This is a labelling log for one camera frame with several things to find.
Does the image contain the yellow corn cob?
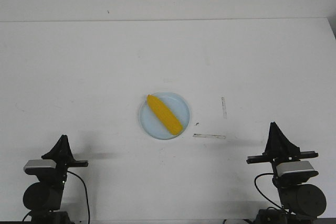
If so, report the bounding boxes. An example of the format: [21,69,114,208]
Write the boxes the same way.
[146,95,183,135]

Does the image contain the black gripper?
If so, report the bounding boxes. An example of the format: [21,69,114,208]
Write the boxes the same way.
[246,122,319,164]
[41,135,89,174]

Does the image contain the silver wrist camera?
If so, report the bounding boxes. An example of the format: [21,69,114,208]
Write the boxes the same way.
[276,161,319,177]
[23,159,57,175]

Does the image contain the clear tape strip horizontal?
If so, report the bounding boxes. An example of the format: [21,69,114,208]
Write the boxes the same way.
[193,134,226,140]

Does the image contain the black camera cable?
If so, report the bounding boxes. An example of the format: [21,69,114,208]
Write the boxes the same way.
[67,171,90,222]
[254,173,283,209]

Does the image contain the light blue round plate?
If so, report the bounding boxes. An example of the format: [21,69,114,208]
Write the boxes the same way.
[139,92,190,140]

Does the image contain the clear tape strip vertical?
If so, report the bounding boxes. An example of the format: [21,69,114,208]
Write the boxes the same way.
[221,97,227,119]

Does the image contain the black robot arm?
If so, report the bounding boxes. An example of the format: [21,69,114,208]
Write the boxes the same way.
[23,135,91,223]
[246,122,327,223]

